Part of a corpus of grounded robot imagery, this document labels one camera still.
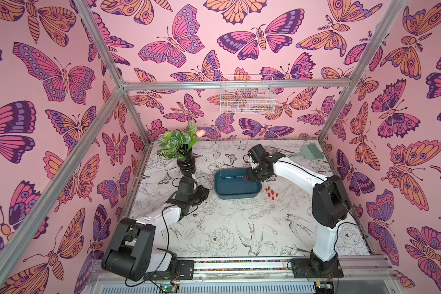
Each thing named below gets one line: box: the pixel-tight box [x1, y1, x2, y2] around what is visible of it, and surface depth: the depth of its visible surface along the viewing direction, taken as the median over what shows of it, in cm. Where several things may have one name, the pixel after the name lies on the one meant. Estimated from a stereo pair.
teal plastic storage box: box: [213, 167, 263, 200], surface depth 99 cm
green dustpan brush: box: [292, 143, 325, 160], surface depth 115 cm
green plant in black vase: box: [156, 120, 207, 176], surface depth 88 cm
